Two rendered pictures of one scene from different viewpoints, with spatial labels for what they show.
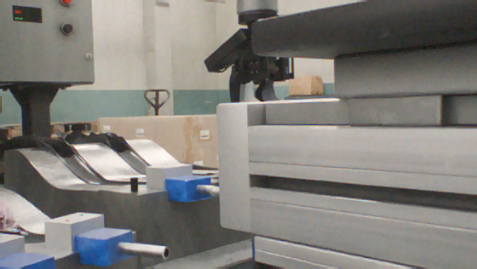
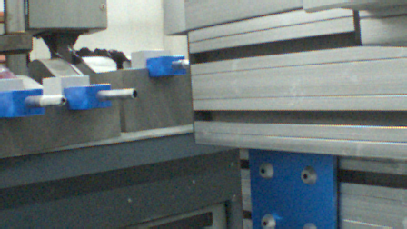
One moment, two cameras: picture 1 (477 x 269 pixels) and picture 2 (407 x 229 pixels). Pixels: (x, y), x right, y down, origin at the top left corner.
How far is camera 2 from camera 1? 0.14 m
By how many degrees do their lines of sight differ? 5
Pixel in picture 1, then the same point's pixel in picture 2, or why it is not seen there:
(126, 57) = (146, 34)
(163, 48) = not seen: hidden behind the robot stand
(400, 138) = not seen: outside the picture
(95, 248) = (79, 94)
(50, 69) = (72, 17)
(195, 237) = (173, 112)
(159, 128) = not seen: hidden behind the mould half
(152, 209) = (134, 83)
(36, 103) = (61, 46)
